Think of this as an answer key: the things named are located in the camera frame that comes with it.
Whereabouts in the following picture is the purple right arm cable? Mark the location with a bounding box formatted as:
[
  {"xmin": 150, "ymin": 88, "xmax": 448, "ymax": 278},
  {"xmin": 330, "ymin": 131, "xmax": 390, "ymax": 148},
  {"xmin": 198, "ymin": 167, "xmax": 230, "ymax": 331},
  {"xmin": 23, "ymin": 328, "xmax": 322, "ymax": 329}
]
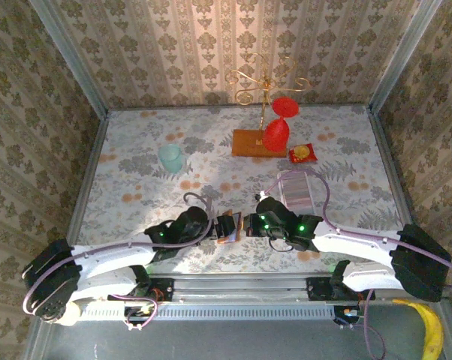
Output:
[{"xmin": 255, "ymin": 169, "xmax": 452, "ymax": 290}]

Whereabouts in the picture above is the grey metal shelf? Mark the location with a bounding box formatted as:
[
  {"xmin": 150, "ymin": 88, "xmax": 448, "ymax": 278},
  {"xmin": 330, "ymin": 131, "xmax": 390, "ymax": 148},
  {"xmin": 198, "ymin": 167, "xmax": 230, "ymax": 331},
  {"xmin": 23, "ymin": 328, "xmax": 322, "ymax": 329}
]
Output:
[{"xmin": 23, "ymin": 303, "xmax": 452, "ymax": 360}]

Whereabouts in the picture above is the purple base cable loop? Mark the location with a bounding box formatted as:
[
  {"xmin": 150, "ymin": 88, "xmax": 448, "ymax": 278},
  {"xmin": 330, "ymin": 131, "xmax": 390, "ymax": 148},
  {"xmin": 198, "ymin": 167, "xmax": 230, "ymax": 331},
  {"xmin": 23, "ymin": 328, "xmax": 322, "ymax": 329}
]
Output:
[
  {"xmin": 360, "ymin": 288, "xmax": 387, "ymax": 360},
  {"xmin": 109, "ymin": 293, "xmax": 159, "ymax": 332}
]

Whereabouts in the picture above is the brown leather card holder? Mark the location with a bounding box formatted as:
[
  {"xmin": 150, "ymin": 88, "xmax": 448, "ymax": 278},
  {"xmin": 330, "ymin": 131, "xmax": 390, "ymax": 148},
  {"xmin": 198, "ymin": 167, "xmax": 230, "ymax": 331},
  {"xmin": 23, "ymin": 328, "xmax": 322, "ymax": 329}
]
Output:
[{"xmin": 216, "ymin": 211, "xmax": 244, "ymax": 245}]

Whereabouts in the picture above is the white slotted cable duct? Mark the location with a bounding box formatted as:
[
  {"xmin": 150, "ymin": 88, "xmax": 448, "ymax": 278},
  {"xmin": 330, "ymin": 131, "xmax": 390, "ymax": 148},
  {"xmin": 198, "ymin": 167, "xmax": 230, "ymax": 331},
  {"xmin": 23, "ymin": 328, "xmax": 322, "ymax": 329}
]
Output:
[{"xmin": 79, "ymin": 302, "xmax": 336, "ymax": 322}]

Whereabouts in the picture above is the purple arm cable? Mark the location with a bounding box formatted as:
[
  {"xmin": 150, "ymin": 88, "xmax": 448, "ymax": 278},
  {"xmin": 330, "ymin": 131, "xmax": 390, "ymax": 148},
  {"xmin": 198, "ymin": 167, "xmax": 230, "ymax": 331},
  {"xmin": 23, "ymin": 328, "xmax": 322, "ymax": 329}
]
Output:
[
  {"xmin": 22, "ymin": 193, "xmax": 215, "ymax": 320},
  {"xmin": 255, "ymin": 169, "xmax": 452, "ymax": 290}
]

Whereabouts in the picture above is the red plastic goblet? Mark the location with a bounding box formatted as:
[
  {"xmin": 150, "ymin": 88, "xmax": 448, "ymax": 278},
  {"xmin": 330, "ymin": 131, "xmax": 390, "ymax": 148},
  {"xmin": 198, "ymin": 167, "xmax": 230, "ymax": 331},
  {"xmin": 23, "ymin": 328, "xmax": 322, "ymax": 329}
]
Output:
[{"xmin": 262, "ymin": 96, "xmax": 300, "ymax": 153}]

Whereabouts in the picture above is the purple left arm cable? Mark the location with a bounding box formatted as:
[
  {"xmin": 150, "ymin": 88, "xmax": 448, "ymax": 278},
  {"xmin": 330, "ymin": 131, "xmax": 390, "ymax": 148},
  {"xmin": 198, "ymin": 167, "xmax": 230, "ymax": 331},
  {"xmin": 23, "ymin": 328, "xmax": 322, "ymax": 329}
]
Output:
[{"xmin": 22, "ymin": 193, "xmax": 215, "ymax": 320}]

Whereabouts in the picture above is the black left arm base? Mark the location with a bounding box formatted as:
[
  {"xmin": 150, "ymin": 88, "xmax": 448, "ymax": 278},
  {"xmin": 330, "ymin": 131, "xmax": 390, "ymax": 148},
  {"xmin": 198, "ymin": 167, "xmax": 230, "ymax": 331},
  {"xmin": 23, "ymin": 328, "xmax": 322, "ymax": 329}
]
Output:
[{"xmin": 107, "ymin": 264, "xmax": 174, "ymax": 303}]

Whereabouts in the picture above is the teal translucent cup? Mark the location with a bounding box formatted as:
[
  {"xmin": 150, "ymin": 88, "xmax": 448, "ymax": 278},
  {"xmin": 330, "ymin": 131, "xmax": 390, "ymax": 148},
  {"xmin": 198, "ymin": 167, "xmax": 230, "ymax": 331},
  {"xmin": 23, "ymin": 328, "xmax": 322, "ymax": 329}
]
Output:
[{"xmin": 158, "ymin": 144, "xmax": 185, "ymax": 174}]

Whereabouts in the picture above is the red packet with gold coin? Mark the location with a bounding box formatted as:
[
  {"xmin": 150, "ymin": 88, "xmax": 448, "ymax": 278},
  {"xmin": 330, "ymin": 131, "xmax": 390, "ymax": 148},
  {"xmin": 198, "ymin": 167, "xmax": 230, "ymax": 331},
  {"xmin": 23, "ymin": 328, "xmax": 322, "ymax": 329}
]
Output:
[{"xmin": 288, "ymin": 142, "xmax": 319, "ymax": 164}]

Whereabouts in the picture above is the yellow banana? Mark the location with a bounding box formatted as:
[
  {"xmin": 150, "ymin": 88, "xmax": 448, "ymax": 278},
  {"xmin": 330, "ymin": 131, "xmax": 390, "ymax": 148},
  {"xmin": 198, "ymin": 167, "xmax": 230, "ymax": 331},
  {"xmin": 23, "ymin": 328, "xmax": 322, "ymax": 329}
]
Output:
[{"xmin": 393, "ymin": 298, "xmax": 445, "ymax": 360}]

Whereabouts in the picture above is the white bottle with black cap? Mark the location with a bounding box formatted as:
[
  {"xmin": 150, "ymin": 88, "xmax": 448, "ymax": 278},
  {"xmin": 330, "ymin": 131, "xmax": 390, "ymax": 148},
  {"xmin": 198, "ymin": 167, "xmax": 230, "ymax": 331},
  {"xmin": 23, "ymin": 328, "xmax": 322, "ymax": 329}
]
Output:
[{"xmin": 59, "ymin": 301, "xmax": 83, "ymax": 326}]

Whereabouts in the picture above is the grey metal frame post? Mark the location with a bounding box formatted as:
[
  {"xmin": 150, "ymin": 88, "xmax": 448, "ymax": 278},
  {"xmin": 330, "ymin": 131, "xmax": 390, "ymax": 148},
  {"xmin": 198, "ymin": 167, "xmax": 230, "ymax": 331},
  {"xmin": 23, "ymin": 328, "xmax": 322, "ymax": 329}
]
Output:
[
  {"xmin": 29, "ymin": 0, "xmax": 110, "ymax": 118},
  {"xmin": 367, "ymin": 0, "xmax": 444, "ymax": 113}
]

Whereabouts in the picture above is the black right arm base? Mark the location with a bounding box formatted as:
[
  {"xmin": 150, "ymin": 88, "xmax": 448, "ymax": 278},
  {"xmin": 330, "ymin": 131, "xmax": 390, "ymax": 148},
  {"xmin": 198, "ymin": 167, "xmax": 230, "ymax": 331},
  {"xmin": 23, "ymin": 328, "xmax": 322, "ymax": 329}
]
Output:
[{"xmin": 306, "ymin": 260, "xmax": 375, "ymax": 303}]

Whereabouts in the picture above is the aluminium mounting rail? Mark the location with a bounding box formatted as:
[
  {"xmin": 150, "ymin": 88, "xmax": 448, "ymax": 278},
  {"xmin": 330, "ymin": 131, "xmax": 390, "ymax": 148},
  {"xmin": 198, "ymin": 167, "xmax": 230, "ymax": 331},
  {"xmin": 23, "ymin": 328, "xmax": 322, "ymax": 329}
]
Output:
[{"xmin": 150, "ymin": 276, "xmax": 309, "ymax": 303}]

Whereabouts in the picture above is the gold jewelry stand wooden base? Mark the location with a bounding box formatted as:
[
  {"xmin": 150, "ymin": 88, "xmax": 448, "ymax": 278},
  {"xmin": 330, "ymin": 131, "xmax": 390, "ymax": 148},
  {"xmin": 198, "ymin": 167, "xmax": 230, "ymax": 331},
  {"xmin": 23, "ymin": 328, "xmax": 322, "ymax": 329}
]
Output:
[{"xmin": 224, "ymin": 52, "xmax": 312, "ymax": 158}]

